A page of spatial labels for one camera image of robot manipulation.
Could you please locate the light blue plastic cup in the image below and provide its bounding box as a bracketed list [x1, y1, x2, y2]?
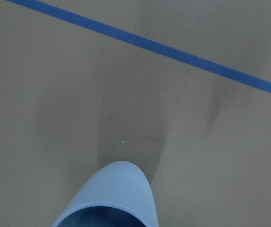
[53, 161, 159, 227]

